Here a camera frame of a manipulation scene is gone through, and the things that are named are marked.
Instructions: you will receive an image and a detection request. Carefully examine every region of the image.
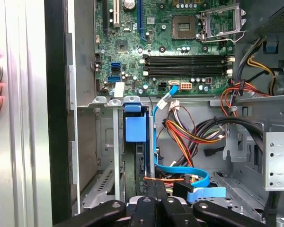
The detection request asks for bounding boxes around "metal locking lever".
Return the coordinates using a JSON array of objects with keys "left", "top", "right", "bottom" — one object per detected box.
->
[{"left": 196, "top": 29, "right": 248, "bottom": 44}]

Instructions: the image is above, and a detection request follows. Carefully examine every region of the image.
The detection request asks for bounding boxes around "white expansion slot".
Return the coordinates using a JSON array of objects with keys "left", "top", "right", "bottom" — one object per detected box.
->
[{"left": 113, "top": 0, "right": 120, "bottom": 28}]

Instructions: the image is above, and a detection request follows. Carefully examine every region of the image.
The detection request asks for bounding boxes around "black RAM slot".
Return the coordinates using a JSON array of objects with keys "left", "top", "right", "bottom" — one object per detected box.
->
[
  {"left": 143, "top": 59, "right": 235, "bottom": 65},
  {"left": 143, "top": 54, "right": 235, "bottom": 61},
  {"left": 143, "top": 66, "right": 235, "bottom": 72},
  {"left": 143, "top": 70, "right": 235, "bottom": 77}
]

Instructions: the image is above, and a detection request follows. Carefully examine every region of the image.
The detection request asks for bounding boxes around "metal socket cover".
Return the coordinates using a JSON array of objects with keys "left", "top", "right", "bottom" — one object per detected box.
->
[{"left": 196, "top": 2, "right": 248, "bottom": 44}]

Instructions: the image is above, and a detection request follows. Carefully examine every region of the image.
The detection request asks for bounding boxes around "blue expansion slot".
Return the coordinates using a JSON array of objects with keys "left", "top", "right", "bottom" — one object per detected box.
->
[{"left": 137, "top": 0, "right": 144, "bottom": 36}]

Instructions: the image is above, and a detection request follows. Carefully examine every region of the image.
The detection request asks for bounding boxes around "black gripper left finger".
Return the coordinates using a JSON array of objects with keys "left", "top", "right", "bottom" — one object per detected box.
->
[{"left": 53, "top": 181, "right": 158, "bottom": 227}]

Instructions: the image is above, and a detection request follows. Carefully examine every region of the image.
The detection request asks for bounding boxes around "hard disk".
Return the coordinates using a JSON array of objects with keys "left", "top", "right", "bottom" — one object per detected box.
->
[{"left": 121, "top": 103, "right": 157, "bottom": 201}]

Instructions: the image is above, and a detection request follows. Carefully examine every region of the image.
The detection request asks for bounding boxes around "black expansion slot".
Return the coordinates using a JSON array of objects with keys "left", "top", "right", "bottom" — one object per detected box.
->
[{"left": 103, "top": 0, "right": 109, "bottom": 34}]

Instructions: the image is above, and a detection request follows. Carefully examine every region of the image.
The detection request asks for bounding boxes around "blue SATA wire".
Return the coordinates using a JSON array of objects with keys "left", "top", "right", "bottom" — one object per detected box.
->
[{"left": 152, "top": 84, "right": 227, "bottom": 203}]

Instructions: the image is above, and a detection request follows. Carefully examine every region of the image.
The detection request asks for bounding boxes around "grey disk bay cage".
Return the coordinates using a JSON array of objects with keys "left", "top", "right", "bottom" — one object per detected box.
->
[{"left": 77, "top": 96, "right": 157, "bottom": 209}]

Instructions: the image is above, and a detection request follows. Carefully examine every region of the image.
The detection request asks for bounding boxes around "round coin cell battery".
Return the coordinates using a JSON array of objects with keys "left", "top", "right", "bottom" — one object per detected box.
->
[{"left": 123, "top": 0, "right": 136, "bottom": 10}]

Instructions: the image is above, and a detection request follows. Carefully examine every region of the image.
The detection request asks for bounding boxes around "red orange wire bundle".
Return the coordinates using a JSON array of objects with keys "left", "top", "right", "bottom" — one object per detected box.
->
[{"left": 220, "top": 80, "right": 272, "bottom": 117}]

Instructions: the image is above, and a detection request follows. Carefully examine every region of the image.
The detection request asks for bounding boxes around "black open PC case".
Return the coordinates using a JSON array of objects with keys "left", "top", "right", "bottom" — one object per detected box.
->
[{"left": 44, "top": 0, "right": 284, "bottom": 227}]

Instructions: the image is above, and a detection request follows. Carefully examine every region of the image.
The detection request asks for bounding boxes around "small black chipset chip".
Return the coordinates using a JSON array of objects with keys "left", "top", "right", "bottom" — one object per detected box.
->
[{"left": 116, "top": 39, "right": 128, "bottom": 52}]

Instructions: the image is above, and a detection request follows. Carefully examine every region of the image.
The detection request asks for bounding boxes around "small blue plastic clip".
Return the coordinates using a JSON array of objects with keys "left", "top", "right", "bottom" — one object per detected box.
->
[{"left": 265, "top": 41, "right": 279, "bottom": 52}]

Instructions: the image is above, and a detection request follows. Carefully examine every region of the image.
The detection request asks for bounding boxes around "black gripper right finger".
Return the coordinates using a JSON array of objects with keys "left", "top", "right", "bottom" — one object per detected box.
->
[{"left": 157, "top": 181, "right": 268, "bottom": 227}]

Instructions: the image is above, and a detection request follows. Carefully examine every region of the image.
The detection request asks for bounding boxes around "black sleeved cable bundle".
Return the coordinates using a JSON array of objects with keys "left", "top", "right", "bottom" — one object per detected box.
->
[{"left": 175, "top": 117, "right": 267, "bottom": 167}]

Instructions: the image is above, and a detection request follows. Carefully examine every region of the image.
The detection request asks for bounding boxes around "yellow black wire bundle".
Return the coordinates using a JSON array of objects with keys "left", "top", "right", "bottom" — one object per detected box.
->
[{"left": 236, "top": 37, "right": 279, "bottom": 95}]

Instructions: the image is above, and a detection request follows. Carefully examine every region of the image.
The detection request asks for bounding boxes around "CPU socket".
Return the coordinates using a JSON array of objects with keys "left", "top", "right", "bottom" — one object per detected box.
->
[{"left": 171, "top": 15, "right": 197, "bottom": 40}]

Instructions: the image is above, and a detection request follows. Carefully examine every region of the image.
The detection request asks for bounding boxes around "grey power supply unit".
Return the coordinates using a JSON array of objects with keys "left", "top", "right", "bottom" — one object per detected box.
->
[{"left": 235, "top": 0, "right": 284, "bottom": 40}]

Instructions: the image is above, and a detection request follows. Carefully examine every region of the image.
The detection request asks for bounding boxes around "grey optical drive cage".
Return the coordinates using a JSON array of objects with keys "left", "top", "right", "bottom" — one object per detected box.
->
[{"left": 209, "top": 94, "right": 284, "bottom": 227}]

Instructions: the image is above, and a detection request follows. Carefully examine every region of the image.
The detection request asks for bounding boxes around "green motherboard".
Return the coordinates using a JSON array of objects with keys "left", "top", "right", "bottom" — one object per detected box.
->
[{"left": 94, "top": 0, "right": 237, "bottom": 97}]

